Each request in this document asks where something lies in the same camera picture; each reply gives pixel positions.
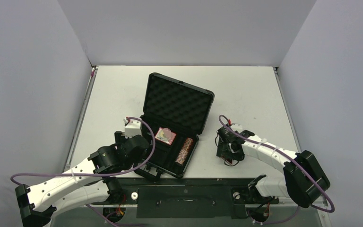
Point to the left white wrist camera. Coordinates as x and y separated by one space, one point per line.
132 127

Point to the black foam-lined carrying case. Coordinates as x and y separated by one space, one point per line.
181 107

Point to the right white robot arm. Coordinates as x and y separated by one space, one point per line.
303 180

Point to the red black triangular card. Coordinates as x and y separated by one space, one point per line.
228 162

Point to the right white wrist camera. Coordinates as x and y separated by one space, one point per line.
236 127

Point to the poker chip roll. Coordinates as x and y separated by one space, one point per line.
188 143
182 157

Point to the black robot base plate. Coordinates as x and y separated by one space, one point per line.
190 197

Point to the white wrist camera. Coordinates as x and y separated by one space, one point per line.
236 127
132 127

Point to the red playing card box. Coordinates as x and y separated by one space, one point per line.
168 142

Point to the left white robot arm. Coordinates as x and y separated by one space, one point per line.
92 180

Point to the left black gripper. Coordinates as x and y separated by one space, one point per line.
121 138

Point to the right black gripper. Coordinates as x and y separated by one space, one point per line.
224 147

